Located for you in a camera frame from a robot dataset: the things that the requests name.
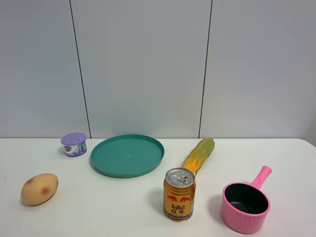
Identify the pink toy saucepan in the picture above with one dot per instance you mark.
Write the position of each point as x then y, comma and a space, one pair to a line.
244, 206

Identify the teal plastic plate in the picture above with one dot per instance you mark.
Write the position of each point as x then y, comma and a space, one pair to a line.
127, 156

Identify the corn cob with husk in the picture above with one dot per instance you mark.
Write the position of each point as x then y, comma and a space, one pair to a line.
196, 158

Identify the gold Red Bull can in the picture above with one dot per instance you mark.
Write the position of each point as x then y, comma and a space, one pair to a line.
179, 188

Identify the purple lidded small tub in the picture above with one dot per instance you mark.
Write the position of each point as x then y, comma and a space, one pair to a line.
74, 144

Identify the brown potato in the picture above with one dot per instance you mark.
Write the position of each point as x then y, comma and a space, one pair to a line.
39, 189

